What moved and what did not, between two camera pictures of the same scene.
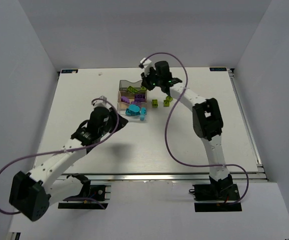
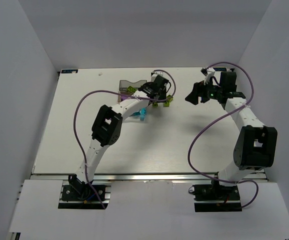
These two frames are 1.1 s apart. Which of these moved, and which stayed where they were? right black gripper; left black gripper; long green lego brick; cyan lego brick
Moved: right black gripper; left black gripper
Stayed: long green lego brick; cyan lego brick
